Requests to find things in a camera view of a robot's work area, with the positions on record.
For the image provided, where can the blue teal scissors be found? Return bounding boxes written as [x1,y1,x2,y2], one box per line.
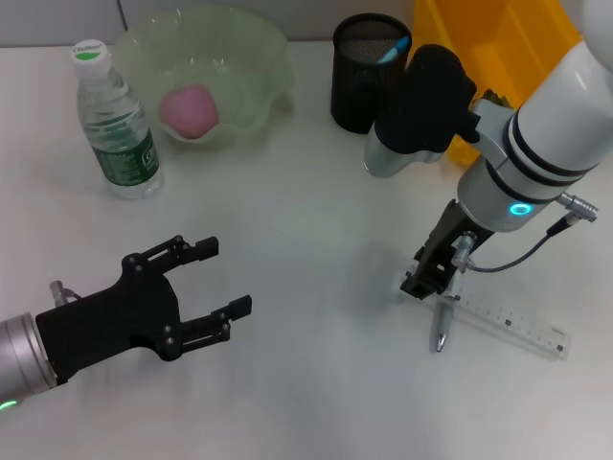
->
[377,35,412,66]

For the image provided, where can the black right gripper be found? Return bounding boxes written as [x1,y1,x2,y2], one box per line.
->
[399,198,494,301]

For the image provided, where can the pink peach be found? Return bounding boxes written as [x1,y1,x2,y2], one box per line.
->
[158,84,220,141]

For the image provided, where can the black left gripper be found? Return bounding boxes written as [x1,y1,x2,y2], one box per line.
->
[35,234,254,384]

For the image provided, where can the clear green-label water bottle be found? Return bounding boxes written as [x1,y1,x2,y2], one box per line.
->
[71,38,165,201]

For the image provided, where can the green glass fruit plate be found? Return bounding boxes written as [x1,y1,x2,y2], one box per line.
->
[112,7,296,152]

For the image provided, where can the yellow plastic bin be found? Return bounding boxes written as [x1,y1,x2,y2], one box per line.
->
[412,0,583,167]

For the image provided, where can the black mesh pen holder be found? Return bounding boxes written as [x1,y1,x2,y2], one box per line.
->
[329,12,413,134]

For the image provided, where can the silver pen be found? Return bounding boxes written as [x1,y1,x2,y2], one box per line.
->
[433,294,462,355]

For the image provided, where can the transparent plastic ruler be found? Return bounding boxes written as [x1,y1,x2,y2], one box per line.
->
[399,261,571,365]

